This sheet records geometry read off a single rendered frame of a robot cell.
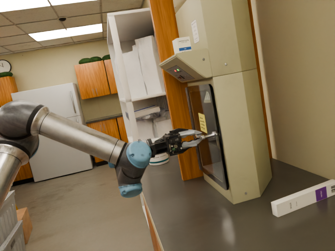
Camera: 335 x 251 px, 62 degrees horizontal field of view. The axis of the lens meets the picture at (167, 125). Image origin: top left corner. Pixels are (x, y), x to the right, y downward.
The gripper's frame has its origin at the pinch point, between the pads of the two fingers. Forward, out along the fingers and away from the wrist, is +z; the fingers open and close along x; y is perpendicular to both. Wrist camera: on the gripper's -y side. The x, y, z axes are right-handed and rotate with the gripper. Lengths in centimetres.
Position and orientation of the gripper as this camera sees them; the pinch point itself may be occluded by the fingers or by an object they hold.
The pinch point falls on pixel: (198, 136)
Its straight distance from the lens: 109.1
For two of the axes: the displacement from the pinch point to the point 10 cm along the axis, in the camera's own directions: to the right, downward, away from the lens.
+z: 9.6, -2.1, 1.9
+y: 2.1, 0.7, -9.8
